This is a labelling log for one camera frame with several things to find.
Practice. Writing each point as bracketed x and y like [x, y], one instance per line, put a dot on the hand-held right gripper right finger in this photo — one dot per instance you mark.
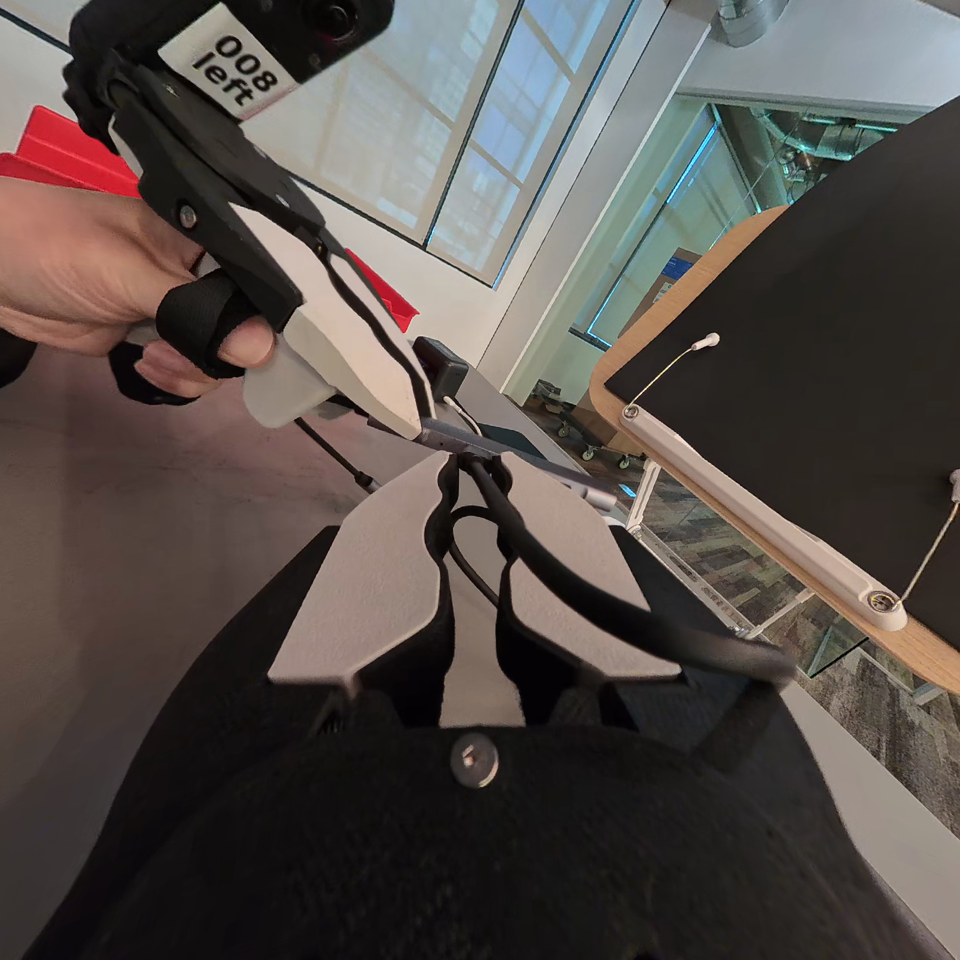
[600, 622]

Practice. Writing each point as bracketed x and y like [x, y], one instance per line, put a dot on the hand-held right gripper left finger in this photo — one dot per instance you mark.
[375, 585]

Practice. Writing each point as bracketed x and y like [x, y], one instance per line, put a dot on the black charger cube with display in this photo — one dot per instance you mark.
[442, 367]

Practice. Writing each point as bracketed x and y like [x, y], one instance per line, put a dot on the dark phone on table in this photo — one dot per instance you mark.
[510, 439]

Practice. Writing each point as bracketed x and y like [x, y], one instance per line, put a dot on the red plastic bin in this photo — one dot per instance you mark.
[60, 161]

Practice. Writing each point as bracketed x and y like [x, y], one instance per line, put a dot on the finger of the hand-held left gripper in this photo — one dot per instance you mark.
[337, 337]
[397, 337]

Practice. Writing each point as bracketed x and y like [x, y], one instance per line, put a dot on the black wrist watch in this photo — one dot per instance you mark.
[13, 360]

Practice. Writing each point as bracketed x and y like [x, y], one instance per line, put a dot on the grey usb hub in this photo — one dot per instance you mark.
[585, 491]

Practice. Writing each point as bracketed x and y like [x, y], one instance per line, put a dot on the large window with blinds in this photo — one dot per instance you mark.
[450, 112]

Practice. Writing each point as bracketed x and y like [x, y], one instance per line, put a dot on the person's left hand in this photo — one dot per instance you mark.
[75, 262]

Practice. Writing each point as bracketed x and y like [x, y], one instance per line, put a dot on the wooden board with black panel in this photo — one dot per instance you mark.
[825, 300]

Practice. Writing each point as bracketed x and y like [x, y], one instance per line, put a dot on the silver ventilation ducts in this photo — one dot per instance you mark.
[750, 19]

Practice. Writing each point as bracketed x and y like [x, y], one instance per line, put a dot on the cardboard box with blue label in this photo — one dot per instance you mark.
[660, 292]

